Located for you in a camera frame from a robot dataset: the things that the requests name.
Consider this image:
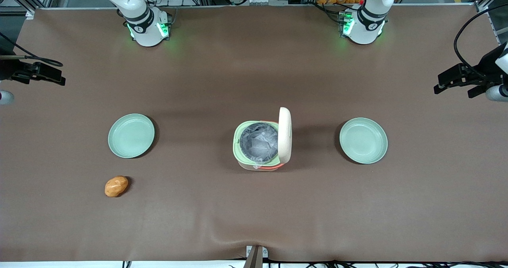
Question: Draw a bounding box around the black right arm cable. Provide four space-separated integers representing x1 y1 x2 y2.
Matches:
0 32 64 67

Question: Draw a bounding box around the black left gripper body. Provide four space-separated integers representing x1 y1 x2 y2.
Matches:
476 42 508 87

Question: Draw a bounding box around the cream rice cooker orange trim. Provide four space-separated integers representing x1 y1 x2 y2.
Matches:
233 107 293 172

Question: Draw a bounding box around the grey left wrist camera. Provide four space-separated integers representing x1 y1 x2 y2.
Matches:
486 84 508 102

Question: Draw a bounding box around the brown table cover cloth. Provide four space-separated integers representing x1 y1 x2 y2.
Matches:
0 4 508 262

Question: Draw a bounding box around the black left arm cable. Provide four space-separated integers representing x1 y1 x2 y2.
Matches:
454 4 508 82

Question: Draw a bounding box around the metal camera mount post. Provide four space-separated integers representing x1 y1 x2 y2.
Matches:
243 245 268 268

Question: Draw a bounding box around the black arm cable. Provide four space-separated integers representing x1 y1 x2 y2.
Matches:
0 32 64 67
454 4 508 82

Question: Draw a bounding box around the orange-brown bread roll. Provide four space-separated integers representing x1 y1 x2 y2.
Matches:
105 175 129 198

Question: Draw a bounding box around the pale green round plate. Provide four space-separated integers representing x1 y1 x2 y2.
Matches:
339 118 388 164
108 114 155 159

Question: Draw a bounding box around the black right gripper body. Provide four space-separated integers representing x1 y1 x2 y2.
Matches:
0 58 25 82

